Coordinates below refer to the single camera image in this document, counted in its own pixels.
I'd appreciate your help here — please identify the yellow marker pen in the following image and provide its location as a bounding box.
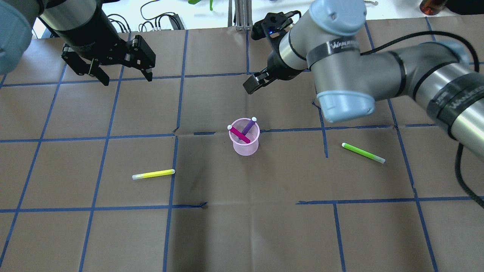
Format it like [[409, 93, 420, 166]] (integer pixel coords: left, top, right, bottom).
[[132, 169, 176, 180]]

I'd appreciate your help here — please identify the aluminium frame post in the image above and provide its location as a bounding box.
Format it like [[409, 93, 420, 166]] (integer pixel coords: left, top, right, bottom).
[[228, 0, 253, 31]]

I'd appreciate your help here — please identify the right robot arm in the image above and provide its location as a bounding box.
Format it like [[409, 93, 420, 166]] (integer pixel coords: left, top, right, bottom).
[[243, 0, 484, 159]]

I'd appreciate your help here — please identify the brown water bottle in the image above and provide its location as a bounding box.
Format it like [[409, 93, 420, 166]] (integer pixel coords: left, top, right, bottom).
[[419, 0, 448, 16]]

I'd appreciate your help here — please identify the pink mesh cup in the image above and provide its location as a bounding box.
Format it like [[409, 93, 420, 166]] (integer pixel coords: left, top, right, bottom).
[[228, 117, 261, 156]]

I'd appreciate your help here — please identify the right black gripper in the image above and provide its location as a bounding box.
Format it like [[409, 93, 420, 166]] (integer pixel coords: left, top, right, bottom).
[[243, 11, 301, 94]]

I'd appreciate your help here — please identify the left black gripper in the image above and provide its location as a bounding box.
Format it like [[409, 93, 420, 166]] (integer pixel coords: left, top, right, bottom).
[[62, 8, 156, 86]]

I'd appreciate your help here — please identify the purple marker pen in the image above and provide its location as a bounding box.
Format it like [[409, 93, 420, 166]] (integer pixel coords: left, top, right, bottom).
[[242, 116, 257, 136]]

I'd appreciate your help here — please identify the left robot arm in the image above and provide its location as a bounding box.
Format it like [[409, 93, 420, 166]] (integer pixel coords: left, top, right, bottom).
[[0, 0, 156, 86]]

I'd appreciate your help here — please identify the green marker pen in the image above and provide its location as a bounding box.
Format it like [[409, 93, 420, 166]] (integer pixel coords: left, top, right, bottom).
[[341, 142, 386, 164]]

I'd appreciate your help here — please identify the pink marker pen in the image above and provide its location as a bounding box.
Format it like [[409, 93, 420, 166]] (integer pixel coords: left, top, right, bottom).
[[227, 125, 251, 144]]

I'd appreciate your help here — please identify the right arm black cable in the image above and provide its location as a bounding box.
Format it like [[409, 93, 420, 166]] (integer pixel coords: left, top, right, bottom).
[[359, 31, 484, 208]]

